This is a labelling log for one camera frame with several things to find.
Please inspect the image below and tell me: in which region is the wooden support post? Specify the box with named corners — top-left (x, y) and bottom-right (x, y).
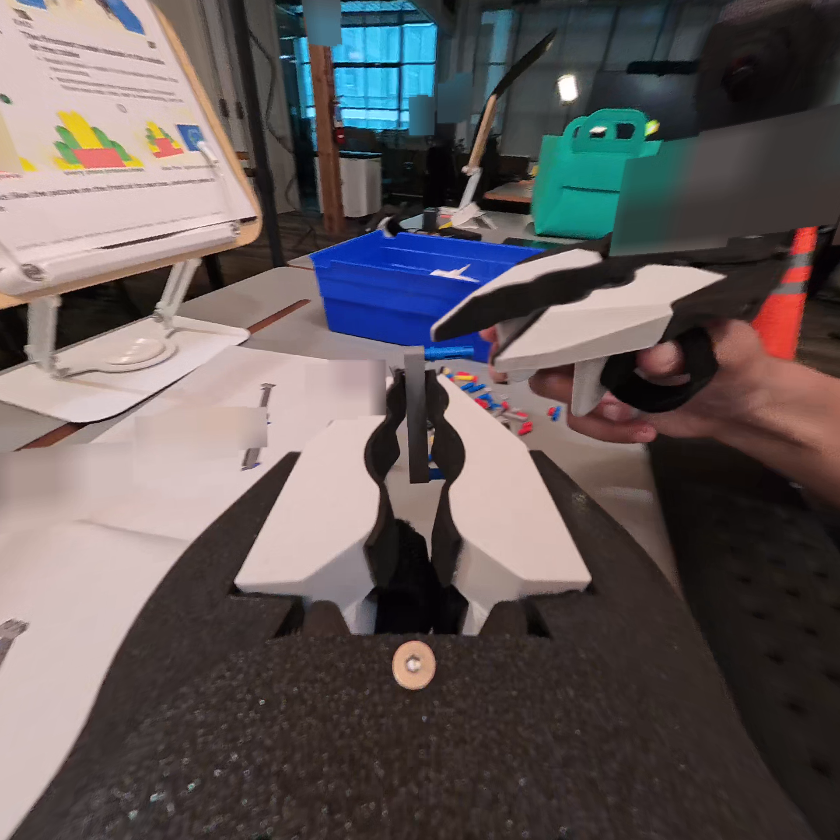
top-left (307, 45), bottom-right (347, 235)

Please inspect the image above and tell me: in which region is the blue plastic bin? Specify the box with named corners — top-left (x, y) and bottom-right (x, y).
top-left (308, 230), bottom-right (546, 364)

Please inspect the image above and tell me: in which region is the orange striped traffic cone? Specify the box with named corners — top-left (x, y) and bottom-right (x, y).
top-left (751, 226), bottom-right (820, 361)

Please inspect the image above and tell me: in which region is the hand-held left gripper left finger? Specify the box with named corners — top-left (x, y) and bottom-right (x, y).
top-left (235, 370), bottom-right (404, 635)

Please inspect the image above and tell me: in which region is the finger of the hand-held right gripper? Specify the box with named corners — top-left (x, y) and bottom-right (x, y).
top-left (430, 248), bottom-right (608, 343)
top-left (491, 266), bottom-right (724, 383)

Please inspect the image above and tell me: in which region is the pile of colourful connector pins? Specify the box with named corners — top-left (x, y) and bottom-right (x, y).
top-left (436, 367), bottom-right (562, 437)

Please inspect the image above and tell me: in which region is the white wooden document stand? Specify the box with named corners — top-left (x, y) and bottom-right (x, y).
top-left (0, 0), bottom-right (263, 424)

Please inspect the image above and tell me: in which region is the long black toy beam assembly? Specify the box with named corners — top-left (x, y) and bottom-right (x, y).
top-left (402, 351), bottom-right (444, 485)

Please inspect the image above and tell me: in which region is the large paned window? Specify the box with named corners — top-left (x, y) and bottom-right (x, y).
top-left (295, 23), bottom-right (439, 131)

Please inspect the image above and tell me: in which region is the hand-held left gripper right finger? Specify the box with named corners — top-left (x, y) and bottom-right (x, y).
top-left (427, 371), bottom-right (592, 635)

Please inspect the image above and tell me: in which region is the black wooden desk lamp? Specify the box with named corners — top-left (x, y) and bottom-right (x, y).
top-left (438, 29), bottom-right (559, 240)

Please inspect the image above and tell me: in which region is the printed paper sheet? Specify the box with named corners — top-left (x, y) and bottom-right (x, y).
top-left (0, 0), bottom-right (258, 263)

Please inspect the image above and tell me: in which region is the person's right hand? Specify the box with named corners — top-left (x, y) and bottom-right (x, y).
top-left (482, 319), bottom-right (791, 444)

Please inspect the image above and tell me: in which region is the white cabinet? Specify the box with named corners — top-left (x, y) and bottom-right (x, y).
top-left (340, 151), bottom-right (383, 219)

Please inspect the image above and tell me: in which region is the teal carry case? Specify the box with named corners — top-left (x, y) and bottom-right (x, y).
top-left (530, 108), bottom-right (664, 240)

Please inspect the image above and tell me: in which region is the person's right forearm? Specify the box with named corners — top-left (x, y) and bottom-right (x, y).
top-left (755, 357), bottom-right (840, 509)

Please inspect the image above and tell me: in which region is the white instruction booklet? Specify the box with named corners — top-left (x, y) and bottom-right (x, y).
top-left (0, 344), bottom-right (388, 821)

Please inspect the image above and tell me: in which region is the black perforated panel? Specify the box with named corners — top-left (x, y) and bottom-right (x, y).
top-left (650, 433), bottom-right (840, 840)

